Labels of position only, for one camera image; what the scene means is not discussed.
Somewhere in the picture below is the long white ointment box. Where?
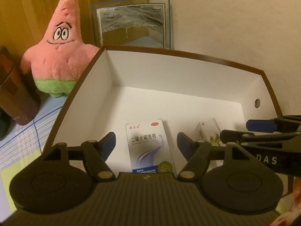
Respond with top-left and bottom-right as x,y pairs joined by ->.
195,118 -> 223,146

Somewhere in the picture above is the white blue medicine box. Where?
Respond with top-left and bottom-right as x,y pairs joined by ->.
125,119 -> 176,174

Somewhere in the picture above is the person's right hand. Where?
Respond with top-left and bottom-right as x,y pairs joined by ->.
293,177 -> 301,199

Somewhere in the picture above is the checked blue green tablecloth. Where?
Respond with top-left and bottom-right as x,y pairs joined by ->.
1,94 -> 66,221

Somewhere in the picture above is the brown cardboard box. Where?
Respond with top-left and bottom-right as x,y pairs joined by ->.
44,45 -> 283,173

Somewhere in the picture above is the brown metal canister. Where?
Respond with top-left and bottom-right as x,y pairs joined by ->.
1,46 -> 41,125

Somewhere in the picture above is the dark green glass teapot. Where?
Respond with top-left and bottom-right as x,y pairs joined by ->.
0,109 -> 11,140

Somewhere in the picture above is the pink starfish plush toy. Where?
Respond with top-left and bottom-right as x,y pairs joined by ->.
20,0 -> 99,97

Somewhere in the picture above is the framed landscape picture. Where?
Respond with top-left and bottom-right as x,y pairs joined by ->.
90,0 -> 172,50

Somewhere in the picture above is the orange yellow curtain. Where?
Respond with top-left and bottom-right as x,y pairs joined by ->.
1,0 -> 114,62

